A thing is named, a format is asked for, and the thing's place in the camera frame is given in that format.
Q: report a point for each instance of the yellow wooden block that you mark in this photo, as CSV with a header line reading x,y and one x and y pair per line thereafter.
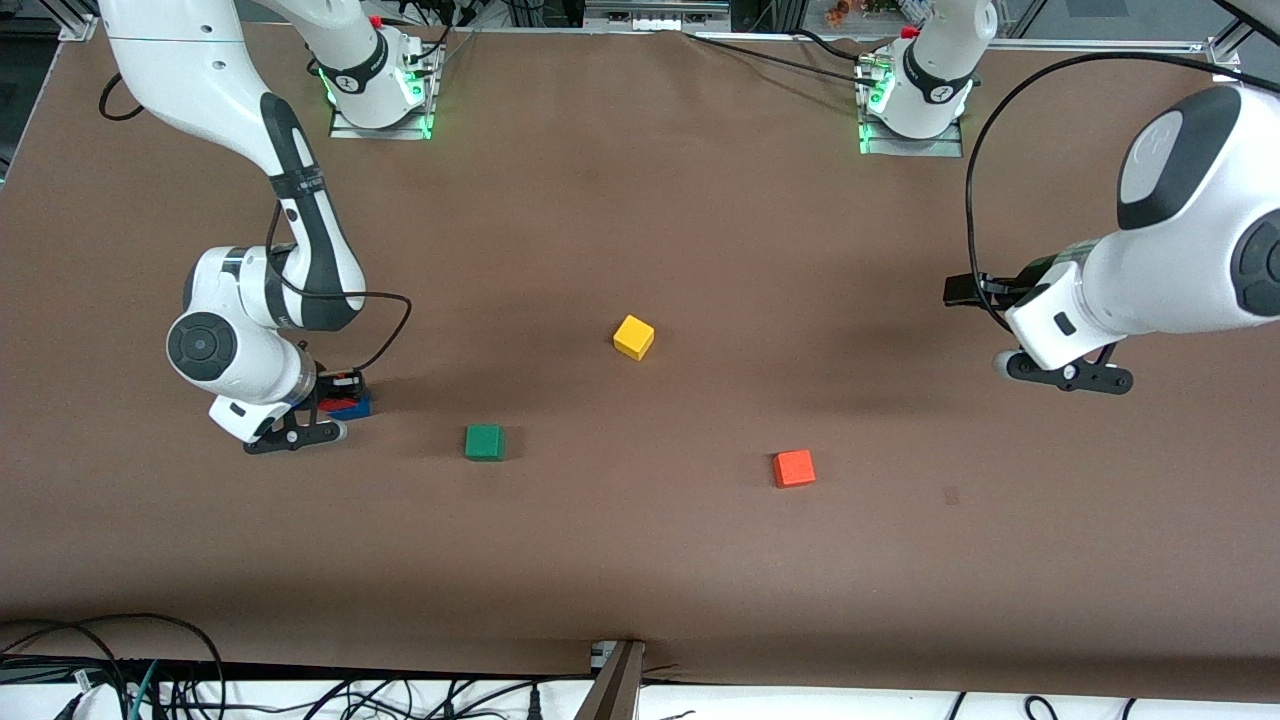
x,y
633,335

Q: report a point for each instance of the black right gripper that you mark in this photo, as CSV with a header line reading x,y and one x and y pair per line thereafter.
x,y
333,385

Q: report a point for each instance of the aluminium frame profile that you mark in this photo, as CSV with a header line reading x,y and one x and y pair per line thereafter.
x,y
78,30
1100,44

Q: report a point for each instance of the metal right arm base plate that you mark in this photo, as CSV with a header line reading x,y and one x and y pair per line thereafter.
x,y
432,100

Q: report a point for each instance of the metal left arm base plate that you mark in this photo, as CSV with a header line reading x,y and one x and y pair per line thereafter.
x,y
940,150

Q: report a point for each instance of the green wooden block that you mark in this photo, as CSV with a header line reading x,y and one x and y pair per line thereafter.
x,y
484,443

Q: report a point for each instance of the orange wooden block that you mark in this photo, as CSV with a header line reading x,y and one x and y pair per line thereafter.
x,y
794,468

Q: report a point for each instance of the aluminium camera post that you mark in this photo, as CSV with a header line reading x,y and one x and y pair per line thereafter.
x,y
615,690

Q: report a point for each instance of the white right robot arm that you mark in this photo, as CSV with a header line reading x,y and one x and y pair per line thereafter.
x,y
200,60

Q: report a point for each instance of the blue wooden block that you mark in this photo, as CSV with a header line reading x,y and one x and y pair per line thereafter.
x,y
360,408

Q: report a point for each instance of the white desk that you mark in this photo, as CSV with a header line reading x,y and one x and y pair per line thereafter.
x,y
800,708

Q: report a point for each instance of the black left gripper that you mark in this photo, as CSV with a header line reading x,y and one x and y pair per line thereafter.
x,y
985,290

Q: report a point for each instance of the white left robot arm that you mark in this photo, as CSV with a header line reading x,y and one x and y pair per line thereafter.
x,y
1180,250

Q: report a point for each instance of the red wooden block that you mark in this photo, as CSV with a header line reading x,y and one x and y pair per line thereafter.
x,y
335,405

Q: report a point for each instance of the white power strip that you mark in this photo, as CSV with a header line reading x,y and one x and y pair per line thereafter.
x,y
660,22

